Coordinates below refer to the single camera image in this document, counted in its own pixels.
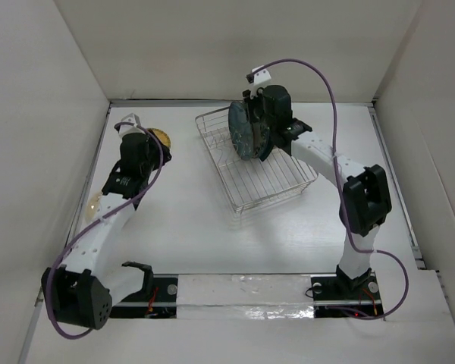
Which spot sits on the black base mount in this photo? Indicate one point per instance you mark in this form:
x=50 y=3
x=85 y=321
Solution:
x=331 y=300
x=160 y=303

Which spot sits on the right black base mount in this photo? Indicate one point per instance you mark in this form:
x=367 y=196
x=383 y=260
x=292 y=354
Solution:
x=331 y=300

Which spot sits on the yellow woven round plate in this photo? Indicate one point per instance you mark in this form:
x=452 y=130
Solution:
x=161 y=136

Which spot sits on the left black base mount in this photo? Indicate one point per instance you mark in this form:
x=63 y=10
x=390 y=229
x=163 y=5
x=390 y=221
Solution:
x=160 y=303

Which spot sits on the blue floral white plate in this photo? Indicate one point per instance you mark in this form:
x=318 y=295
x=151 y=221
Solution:
x=261 y=133

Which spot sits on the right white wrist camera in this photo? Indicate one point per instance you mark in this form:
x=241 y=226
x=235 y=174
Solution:
x=259 y=77

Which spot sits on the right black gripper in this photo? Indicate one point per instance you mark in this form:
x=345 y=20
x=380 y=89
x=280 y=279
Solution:
x=251 y=100

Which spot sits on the dark blue round plate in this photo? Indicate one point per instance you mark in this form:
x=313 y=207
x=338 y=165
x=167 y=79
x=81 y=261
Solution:
x=240 y=131

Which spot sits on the wire dish rack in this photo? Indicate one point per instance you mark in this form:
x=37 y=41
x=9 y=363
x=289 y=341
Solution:
x=250 y=184

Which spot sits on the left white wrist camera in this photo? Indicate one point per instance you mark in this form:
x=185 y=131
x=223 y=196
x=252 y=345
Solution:
x=129 y=124

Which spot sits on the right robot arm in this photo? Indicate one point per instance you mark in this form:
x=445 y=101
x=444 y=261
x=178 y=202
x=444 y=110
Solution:
x=363 y=191

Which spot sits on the teal square plate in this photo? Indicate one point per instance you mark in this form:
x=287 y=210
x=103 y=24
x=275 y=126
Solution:
x=265 y=150

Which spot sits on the small cream plate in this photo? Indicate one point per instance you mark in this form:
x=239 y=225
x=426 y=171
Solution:
x=92 y=207

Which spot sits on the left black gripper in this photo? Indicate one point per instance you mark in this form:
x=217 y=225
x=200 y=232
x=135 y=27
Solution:
x=153 y=145

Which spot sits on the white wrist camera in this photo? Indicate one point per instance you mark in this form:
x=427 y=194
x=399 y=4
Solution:
x=259 y=77
x=129 y=124

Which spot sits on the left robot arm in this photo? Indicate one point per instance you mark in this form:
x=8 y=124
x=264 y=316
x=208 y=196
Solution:
x=79 y=289

